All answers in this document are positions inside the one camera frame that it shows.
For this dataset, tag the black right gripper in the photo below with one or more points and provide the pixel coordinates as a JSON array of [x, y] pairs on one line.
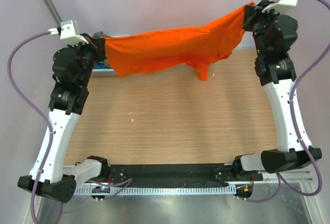
[[253, 13]]

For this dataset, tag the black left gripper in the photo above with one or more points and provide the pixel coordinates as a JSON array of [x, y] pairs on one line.
[[95, 46]]

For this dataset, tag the orange t shirt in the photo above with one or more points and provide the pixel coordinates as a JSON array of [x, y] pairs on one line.
[[197, 47]]

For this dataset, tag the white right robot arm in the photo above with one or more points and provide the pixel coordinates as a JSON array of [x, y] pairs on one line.
[[294, 150]]

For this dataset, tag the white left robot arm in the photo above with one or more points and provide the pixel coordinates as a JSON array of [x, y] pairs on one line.
[[48, 178]]

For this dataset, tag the grey t shirt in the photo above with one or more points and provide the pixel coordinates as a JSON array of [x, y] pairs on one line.
[[98, 35]]

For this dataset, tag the blue t shirt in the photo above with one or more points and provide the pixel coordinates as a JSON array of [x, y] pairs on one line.
[[102, 66]]

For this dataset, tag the white plastic laundry basket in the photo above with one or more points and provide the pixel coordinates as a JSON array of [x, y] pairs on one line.
[[103, 72]]

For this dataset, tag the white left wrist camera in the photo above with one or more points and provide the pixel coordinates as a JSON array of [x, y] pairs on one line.
[[68, 33]]

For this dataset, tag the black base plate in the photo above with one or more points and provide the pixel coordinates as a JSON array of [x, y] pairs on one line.
[[178, 175]]

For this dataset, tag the slotted white cable duct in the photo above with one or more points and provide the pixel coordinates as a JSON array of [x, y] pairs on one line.
[[94, 190]]

